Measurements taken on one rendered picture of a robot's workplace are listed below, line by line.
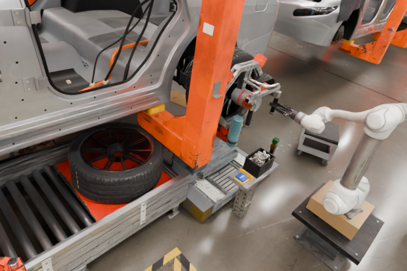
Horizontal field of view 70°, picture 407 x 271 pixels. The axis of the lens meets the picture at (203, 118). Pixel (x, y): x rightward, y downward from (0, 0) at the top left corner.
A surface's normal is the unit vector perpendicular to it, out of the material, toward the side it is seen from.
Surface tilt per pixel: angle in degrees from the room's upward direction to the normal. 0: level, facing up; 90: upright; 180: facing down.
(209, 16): 90
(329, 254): 90
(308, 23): 89
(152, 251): 0
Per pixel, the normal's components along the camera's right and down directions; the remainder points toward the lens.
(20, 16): 0.71, 0.47
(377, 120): -0.77, 0.07
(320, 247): -0.72, 0.28
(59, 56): 0.64, -0.18
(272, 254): 0.15, -0.83
